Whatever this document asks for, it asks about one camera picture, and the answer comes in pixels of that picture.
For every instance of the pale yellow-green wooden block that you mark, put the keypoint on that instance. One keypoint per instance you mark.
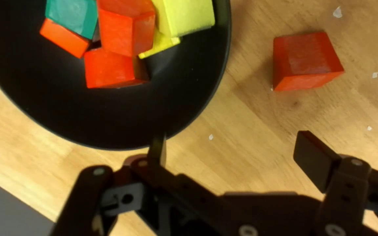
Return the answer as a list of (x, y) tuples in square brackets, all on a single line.
[(185, 14)]

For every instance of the teal wooden block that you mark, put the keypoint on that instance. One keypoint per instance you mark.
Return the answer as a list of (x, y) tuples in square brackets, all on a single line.
[(73, 14)]

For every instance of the yellow wooden block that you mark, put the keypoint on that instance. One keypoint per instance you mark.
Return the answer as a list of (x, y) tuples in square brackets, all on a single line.
[(161, 46)]

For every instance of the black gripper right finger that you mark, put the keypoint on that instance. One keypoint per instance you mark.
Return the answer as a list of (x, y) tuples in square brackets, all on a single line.
[(316, 158)]

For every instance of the large red wooden block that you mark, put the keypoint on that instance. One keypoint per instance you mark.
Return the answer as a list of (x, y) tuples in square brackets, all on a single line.
[(305, 60)]

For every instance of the black bowl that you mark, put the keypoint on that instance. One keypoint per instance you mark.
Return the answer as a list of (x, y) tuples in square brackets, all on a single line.
[(45, 99)]

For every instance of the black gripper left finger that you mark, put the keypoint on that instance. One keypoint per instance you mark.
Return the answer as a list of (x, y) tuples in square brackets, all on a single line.
[(111, 204)]

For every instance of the small orange wooden block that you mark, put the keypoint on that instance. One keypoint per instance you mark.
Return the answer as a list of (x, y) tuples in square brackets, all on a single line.
[(65, 39)]

